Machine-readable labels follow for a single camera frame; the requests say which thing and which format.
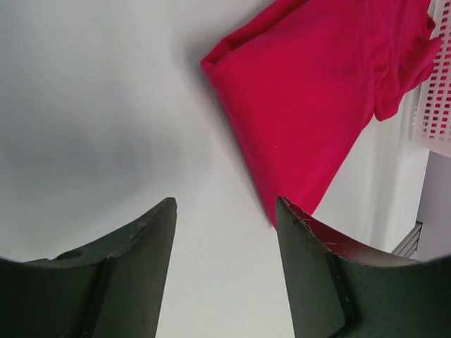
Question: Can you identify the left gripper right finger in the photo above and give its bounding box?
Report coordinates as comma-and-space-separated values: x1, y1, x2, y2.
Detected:
276, 197, 450, 337

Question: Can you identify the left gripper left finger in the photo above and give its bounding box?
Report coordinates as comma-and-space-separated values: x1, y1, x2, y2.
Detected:
1, 197, 176, 337

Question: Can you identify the red t shirt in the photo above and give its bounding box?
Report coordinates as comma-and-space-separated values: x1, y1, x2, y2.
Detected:
200, 0, 442, 222

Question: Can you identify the white plastic basket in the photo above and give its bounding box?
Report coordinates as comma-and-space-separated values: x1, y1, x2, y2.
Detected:
412, 1, 450, 157

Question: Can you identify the aluminium front rail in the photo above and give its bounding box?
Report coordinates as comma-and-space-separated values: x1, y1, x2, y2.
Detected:
392, 221, 423, 258

